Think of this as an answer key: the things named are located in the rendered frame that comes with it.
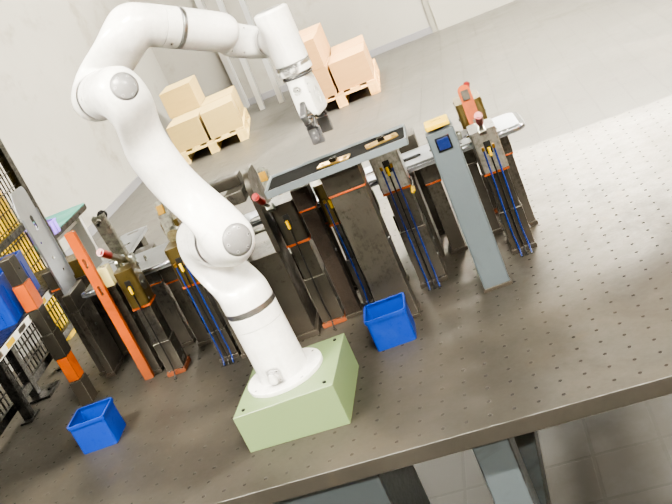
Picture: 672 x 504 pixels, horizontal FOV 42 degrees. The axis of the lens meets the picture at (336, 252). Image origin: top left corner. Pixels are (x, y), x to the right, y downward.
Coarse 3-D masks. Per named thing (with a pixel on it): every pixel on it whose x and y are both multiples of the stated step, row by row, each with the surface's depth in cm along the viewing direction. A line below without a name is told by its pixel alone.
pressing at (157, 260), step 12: (492, 120) 251; (504, 120) 246; (516, 120) 241; (504, 132) 236; (468, 144) 238; (408, 156) 252; (420, 156) 247; (432, 156) 243; (408, 168) 241; (420, 168) 241; (372, 180) 244; (252, 216) 261; (144, 252) 273; (156, 252) 267; (144, 264) 261; (156, 264) 254; (168, 264) 253
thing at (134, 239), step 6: (138, 228) 304; (144, 228) 301; (126, 234) 304; (132, 234) 300; (138, 234) 297; (144, 234) 298; (126, 240) 296; (132, 240) 293; (138, 240) 291; (126, 246) 289; (132, 246) 285; (102, 264) 280
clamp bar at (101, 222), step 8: (96, 216) 242; (104, 216) 242; (96, 224) 240; (104, 224) 242; (104, 232) 243; (112, 232) 243; (104, 240) 244; (112, 240) 244; (120, 240) 246; (112, 248) 246; (120, 248) 246; (120, 264) 248
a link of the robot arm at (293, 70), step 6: (300, 60) 203; (306, 60) 203; (288, 66) 202; (294, 66) 202; (300, 66) 202; (306, 66) 203; (282, 72) 204; (288, 72) 203; (294, 72) 202; (300, 72) 204; (282, 78) 205; (288, 78) 205
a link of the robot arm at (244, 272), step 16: (176, 240) 199; (192, 240) 191; (192, 256) 194; (192, 272) 199; (208, 272) 198; (224, 272) 199; (240, 272) 198; (256, 272) 199; (208, 288) 198; (224, 288) 196; (240, 288) 194; (256, 288) 195; (224, 304) 195; (240, 304) 194; (256, 304) 194; (240, 320) 195
